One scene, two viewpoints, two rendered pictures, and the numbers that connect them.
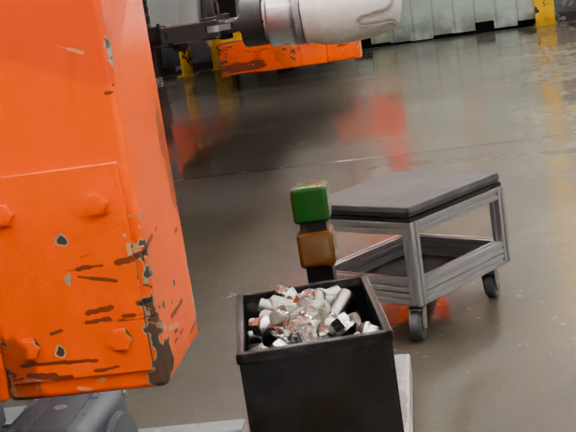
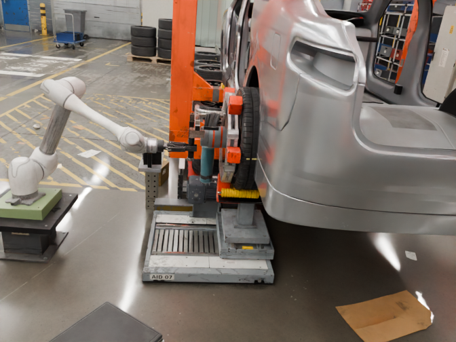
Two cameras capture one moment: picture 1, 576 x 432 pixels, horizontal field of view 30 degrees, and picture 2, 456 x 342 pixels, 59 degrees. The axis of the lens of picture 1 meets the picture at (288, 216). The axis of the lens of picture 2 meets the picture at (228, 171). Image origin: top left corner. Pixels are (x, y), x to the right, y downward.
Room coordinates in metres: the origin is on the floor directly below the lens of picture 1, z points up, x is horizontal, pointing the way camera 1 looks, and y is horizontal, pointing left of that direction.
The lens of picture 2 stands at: (4.03, -0.17, 1.66)
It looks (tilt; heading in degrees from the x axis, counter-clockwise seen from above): 23 degrees down; 165
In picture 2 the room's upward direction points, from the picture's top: 5 degrees clockwise
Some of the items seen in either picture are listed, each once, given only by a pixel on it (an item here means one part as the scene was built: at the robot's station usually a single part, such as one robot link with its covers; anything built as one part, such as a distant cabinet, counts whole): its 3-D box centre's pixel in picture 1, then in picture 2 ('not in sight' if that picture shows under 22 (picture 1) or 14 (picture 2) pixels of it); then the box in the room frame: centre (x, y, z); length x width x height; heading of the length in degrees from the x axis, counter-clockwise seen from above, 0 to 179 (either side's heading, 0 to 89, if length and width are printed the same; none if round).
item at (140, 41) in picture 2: not in sight; (157, 40); (-7.21, 0.55, 0.55); 1.40 x 0.80 x 1.09; 75
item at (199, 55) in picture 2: not in sight; (205, 58); (-5.50, 1.57, 0.39); 0.66 x 0.66 x 0.24
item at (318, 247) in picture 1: (317, 246); not in sight; (1.16, -0.03, 0.59); 0.04 x 0.04 x 0.04; 82
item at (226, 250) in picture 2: not in sight; (242, 233); (1.63, 0.61, 0.13); 0.50 x 0.36 x 0.10; 172
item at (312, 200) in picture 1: (310, 201); not in sight; (1.16, -0.03, 0.64); 0.04 x 0.04 x 0.04; 82
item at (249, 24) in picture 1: (237, 24); (165, 146); (1.72, 0.03, 0.83); 0.09 x 0.08 x 0.07; 82
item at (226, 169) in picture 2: not in sight; (227, 137); (1.61, 0.45, 0.85); 0.54 x 0.07 x 0.54; 172
